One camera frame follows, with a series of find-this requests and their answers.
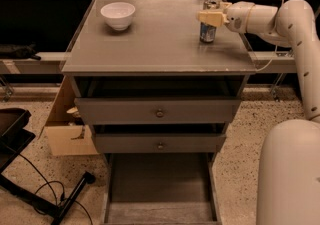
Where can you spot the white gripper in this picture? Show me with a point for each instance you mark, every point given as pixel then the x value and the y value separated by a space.
pixel 237 15

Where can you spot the redbull can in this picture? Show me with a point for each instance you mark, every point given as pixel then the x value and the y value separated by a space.
pixel 207 32

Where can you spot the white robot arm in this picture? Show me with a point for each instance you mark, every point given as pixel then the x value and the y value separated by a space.
pixel 268 172

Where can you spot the grey drawer cabinet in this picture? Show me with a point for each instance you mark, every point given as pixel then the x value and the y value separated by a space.
pixel 158 103

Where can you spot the grey top drawer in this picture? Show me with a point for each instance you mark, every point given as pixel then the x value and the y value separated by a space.
pixel 132 111

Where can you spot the grey middle drawer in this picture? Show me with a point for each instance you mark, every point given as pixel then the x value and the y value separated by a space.
pixel 158 143

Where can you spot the grey open bottom drawer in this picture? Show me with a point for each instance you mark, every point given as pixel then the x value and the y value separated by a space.
pixel 160 189

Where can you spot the white ceramic bowl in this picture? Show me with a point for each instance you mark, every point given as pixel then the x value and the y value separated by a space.
pixel 118 15

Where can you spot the cardboard box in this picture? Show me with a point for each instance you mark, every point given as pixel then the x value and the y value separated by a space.
pixel 66 135

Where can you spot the black object on ledge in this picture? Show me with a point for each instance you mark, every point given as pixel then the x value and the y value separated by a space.
pixel 11 51

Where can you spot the black stand with tray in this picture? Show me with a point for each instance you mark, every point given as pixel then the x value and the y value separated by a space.
pixel 13 140

